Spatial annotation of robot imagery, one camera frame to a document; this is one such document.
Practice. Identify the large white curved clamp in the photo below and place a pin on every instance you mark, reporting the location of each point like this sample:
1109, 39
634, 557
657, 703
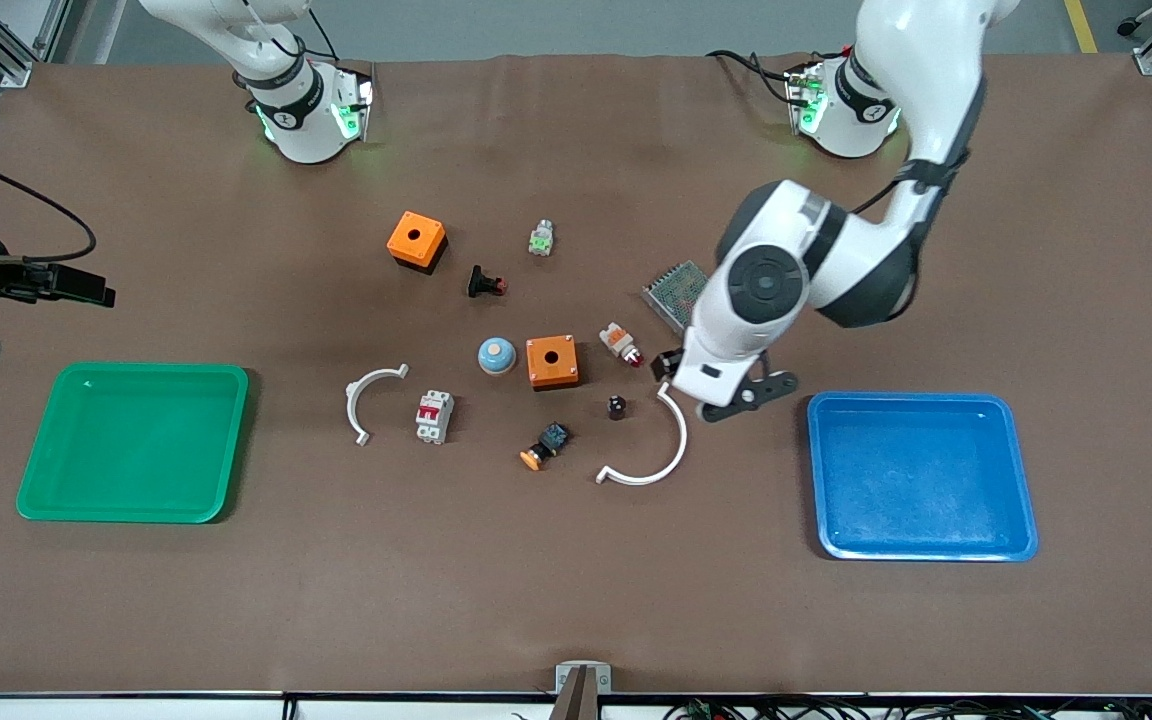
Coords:
681, 435

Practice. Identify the metal mesh power supply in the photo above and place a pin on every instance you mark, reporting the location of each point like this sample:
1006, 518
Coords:
676, 290

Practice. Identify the grey metal bracket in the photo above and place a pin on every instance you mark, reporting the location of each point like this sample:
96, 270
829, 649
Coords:
564, 675

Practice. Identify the orange button box black base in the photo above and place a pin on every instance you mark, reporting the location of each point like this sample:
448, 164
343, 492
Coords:
414, 238

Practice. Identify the small black capacitor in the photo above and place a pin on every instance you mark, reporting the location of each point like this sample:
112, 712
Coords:
617, 407

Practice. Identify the red indicator lamp orange body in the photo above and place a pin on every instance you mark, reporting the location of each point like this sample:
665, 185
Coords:
619, 342

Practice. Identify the orange mushroom button blue block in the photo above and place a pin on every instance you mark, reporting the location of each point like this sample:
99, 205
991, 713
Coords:
546, 443

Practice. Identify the green white indicator switch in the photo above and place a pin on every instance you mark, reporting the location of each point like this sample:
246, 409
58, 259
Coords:
540, 240

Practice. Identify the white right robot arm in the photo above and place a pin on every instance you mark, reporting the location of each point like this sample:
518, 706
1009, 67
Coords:
301, 120

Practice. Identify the brown table mat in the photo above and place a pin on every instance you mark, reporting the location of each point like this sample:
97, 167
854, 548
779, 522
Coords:
536, 580

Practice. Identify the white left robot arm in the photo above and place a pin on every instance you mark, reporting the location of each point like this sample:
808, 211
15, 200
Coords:
926, 80

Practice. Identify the blue dome buzzer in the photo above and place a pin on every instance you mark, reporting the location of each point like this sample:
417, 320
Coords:
497, 357

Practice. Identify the all orange button box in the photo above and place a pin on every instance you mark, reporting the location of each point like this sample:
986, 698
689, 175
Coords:
551, 362

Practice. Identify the white circuit breaker red switch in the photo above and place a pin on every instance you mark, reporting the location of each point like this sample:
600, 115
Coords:
434, 415

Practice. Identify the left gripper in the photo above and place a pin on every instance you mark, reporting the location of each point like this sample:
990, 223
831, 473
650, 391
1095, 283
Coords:
669, 363

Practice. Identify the blue plastic tray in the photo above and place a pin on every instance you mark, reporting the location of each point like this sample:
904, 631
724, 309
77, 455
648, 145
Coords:
921, 480

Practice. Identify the small white curved clamp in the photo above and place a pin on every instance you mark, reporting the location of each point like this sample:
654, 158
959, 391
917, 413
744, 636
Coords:
351, 400

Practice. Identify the black pushbutton red tip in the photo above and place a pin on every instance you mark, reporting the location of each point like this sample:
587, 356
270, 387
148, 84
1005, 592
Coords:
481, 282

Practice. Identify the green plastic tray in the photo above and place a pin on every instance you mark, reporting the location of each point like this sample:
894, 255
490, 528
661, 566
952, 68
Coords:
136, 445

